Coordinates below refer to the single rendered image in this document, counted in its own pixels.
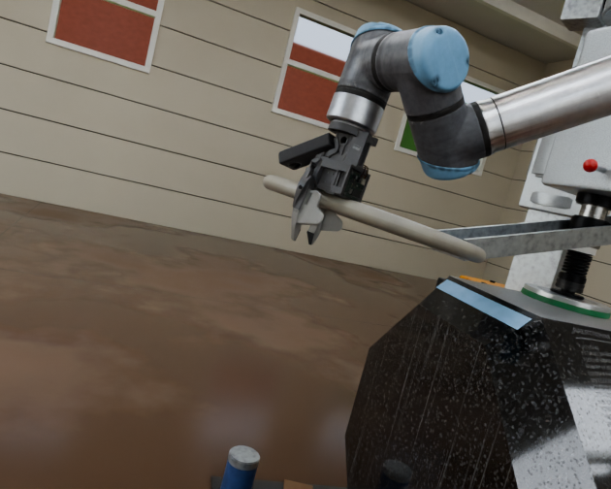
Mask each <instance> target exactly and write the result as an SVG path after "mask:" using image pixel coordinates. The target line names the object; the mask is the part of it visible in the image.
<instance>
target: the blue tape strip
mask: <svg viewBox="0 0 611 489"><path fill-rule="evenodd" d="M436 288H438V289H440V290H442V291H444V292H446V293H448V294H450V295H451V296H453V297H455V298H457V299H459V300H461V301H463V302H465V303H467V304H469V305H471V306H473V307H474V308H476V309H478V310H481V311H483V312H485V313H487V314H489V315H490V316H492V317H494V318H496V319H497V320H499V321H501V322H503V323H505V324H507V325H509V326H511V327H513V328H515V329H517V330H518V329H519V328H521V327H522V326H524V325H525V324H526V323H528V322H529V321H530V320H531V318H529V317H526V316H524V315H522V314H520V313H519V312H517V311H515V310H511V309H509V308H507V307H505V306H503V305H501V304H499V303H496V302H494V301H492V300H490V299H488V298H486V297H484V296H482V295H479V294H477V293H475V292H473V291H471V290H469V289H467V288H465V287H462V286H461V285H459V284H457V283H455V282H453V281H451V280H448V279H447V280H445V281H444V282H443V283H442V284H440V285H439V286H437V287H436Z"/></svg>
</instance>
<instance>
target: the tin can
mask: <svg viewBox="0 0 611 489"><path fill-rule="evenodd" d="M259 461H260V455H259V453H258V452H257V451H256V450H254V449H253V448H251V447H248V446H244V445H238V446H234V447H232V448H231V449H230V451H229V454H228V460H227V464H226V468H225V472H224V475H223V479H222V483H221V487H220V489H252V485H253V482H254V478H255V474H256V471H257V467H258V465H259Z"/></svg>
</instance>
